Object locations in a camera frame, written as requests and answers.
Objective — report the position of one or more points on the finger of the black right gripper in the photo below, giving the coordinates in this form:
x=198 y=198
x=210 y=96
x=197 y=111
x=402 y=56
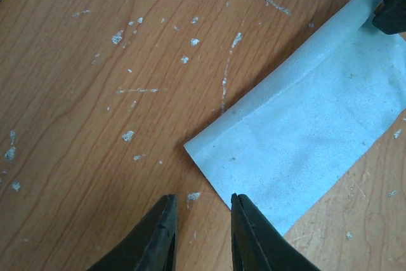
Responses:
x=390 y=18

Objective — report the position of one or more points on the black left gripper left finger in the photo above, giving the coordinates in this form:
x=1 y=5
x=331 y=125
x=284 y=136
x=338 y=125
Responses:
x=151 y=244

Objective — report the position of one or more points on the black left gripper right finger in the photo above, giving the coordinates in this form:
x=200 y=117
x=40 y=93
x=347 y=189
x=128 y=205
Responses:
x=257 y=245

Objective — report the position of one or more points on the light blue cleaning cloth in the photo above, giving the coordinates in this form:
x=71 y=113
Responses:
x=287 y=141

